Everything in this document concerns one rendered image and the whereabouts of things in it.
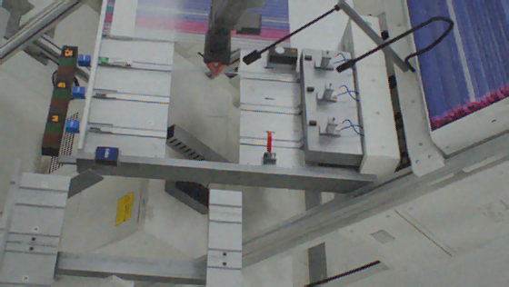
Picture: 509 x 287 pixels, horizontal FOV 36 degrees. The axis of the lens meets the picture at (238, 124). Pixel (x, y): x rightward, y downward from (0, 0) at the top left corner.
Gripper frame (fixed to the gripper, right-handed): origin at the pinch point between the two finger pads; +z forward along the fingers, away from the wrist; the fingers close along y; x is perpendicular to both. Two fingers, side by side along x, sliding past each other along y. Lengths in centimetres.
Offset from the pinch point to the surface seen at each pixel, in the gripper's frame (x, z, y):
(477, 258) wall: -116, 130, 25
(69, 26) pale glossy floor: 59, 77, 89
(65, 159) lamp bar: 34.0, 3.7, -29.0
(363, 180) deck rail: -36.8, 1.6, -30.3
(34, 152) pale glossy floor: 60, 74, 23
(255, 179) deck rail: -11.3, 3.6, -30.9
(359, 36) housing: -37.6, -4.8, 11.9
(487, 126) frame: -59, -23, -31
